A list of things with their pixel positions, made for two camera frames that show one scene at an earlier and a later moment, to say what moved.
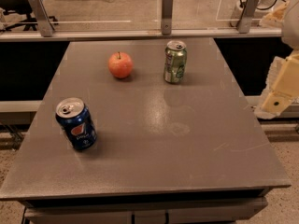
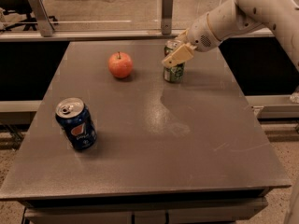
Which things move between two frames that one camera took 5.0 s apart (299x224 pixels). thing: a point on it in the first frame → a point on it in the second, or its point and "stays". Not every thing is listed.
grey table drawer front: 143,210 stays
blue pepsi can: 77,122 stays
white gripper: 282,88 → 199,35
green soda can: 175,62 stays
